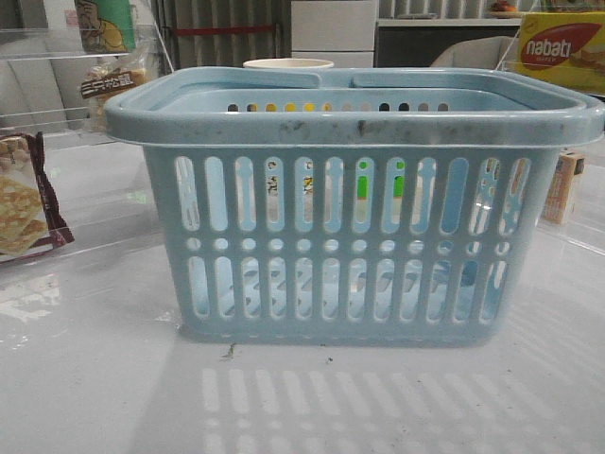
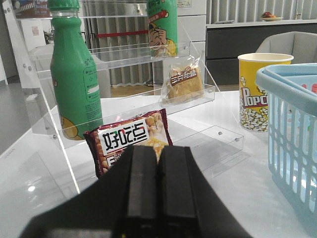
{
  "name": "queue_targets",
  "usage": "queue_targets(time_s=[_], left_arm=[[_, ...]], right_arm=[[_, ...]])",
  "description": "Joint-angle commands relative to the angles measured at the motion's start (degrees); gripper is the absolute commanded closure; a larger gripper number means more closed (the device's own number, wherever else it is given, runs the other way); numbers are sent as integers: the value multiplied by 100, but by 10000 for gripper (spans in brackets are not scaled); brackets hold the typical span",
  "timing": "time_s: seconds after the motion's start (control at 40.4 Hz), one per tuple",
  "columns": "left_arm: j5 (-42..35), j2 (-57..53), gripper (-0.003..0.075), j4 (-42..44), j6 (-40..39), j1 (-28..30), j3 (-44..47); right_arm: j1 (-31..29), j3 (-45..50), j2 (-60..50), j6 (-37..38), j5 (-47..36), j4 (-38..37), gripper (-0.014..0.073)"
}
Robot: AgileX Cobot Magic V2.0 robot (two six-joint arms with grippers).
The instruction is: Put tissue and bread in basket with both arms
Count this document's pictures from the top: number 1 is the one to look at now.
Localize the clear acrylic shelf right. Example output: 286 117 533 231
495 0 605 256

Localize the green yellow snack package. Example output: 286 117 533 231
74 0 135 54

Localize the orange snack box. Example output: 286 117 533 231
542 151 585 225

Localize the yellow nabati wafer box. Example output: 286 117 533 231
511 11 604 96

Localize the white paper cup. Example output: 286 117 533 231
243 58 334 70

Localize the light blue plastic basket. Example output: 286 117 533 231
105 66 604 346

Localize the white cabinet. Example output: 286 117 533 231
290 1 378 67

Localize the beige armchair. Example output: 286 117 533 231
431 36 518 70

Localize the brown cracker snack bag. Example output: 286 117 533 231
1 132 74 263

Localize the packaged bread clear bag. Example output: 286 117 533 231
79 42 152 132

